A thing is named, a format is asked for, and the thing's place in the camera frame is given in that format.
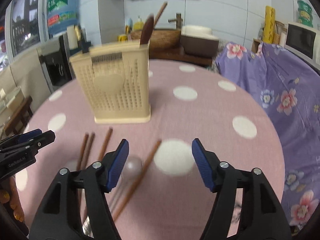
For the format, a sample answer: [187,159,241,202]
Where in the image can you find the purple floral cloth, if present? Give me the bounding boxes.
[215,42,319,229]

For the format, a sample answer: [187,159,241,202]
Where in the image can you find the water dispenser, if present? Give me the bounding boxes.
[37,32,81,94]

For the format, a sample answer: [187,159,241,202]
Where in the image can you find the bamboo style faucet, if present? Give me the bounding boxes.
[168,13,183,29]

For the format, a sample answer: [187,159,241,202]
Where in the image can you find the white brown rice cooker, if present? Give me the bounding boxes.
[181,25,220,58]

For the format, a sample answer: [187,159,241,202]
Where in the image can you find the cream plastic utensil holder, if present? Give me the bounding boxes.
[69,40,151,124]

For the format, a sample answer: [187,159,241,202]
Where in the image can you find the white paper cup sleeve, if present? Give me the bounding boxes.
[67,25,78,50]

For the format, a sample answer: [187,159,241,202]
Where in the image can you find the yellow soap bottle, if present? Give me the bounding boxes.
[132,16,144,31]

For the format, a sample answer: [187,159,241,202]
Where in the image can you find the yellow roll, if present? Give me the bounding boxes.
[263,6,276,44]

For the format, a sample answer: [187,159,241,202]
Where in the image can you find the blue water jug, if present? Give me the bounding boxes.
[47,0,79,36]

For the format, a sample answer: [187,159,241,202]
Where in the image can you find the steel spoon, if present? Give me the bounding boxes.
[82,216,93,238]

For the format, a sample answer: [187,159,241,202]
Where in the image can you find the long brown wooden chopstick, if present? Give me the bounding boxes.
[113,140,162,221]

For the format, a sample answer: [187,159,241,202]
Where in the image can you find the white microwave oven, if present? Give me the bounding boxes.
[284,22,319,70]

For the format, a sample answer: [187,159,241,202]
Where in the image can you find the wooden handled metal spoon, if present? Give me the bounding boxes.
[139,14,154,46]

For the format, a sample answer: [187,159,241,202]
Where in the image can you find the small wooden stool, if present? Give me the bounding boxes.
[3,96,33,136]

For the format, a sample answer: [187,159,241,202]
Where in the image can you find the woven basin sink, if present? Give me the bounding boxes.
[129,29,181,52]

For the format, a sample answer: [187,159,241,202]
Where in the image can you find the yellow mug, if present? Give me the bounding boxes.
[118,34,128,42]

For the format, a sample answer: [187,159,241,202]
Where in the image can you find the green stacked containers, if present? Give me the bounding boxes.
[297,0,313,27]

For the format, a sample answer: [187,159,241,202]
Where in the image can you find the pink polka dot tablecloth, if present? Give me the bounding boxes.
[16,60,285,239]

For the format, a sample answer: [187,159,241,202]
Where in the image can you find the grey matte spoon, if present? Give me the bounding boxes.
[109,155,143,213]

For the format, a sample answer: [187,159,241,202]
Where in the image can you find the window with metal frame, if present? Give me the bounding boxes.
[4,0,49,63]

